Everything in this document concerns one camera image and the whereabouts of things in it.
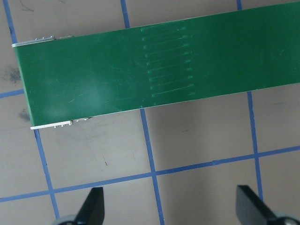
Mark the green belt conveyor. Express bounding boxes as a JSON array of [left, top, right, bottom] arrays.
[[11, 1, 300, 130]]

